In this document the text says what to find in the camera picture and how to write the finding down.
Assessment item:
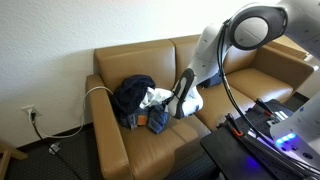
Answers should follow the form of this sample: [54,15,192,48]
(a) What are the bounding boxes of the white charging cable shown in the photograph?
[39,85,114,140]

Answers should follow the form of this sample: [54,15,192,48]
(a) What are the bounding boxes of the grey floor plug block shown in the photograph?
[47,141,63,155]

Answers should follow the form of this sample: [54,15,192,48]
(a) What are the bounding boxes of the white crumpled shirt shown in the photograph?
[139,86,174,110]

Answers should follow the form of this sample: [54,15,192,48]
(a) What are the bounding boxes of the dark navy garment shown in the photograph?
[110,74,157,118]

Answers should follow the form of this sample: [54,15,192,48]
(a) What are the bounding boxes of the blue denim jeans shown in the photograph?
[119,104,172,135]

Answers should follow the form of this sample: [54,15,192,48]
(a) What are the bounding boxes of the brown leather sofa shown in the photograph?
[84,33,316,180]

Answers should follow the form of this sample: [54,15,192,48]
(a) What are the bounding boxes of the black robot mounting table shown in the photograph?
[199,98,320,180]

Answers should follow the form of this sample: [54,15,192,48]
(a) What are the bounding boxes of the light wooden furniture piece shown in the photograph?
[0,143,30,180]

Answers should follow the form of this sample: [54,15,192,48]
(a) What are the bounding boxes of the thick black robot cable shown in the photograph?
[216,19,320,176]

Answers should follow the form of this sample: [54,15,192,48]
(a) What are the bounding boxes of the black clamp red handle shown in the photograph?
[254,97,275,116]
[216,113,248,140]

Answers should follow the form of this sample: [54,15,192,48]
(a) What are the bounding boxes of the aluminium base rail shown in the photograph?
[266,109,295,128]

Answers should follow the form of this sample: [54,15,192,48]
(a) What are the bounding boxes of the black power cord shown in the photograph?
[30,113,83,180]

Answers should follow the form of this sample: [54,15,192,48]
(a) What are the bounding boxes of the white wall outlet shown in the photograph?
[20,104,43,125]

